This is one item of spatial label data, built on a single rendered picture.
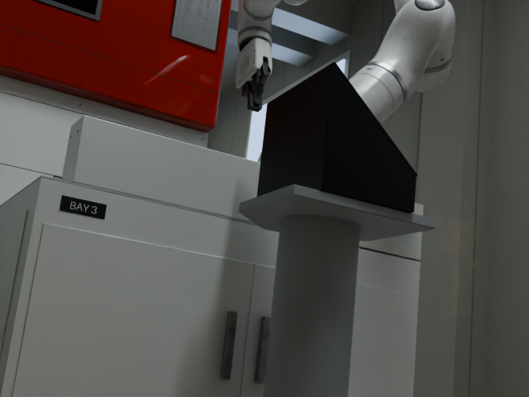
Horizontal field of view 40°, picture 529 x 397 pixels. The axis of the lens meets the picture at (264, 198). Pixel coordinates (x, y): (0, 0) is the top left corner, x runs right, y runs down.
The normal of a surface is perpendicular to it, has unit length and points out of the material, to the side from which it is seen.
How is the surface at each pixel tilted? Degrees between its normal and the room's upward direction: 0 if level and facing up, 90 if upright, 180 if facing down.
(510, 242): 90
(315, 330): 90
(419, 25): 99
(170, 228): 90
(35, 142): 90
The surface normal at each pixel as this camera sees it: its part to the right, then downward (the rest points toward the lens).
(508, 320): -0.87, -0.20
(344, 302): 0.63, -0.12
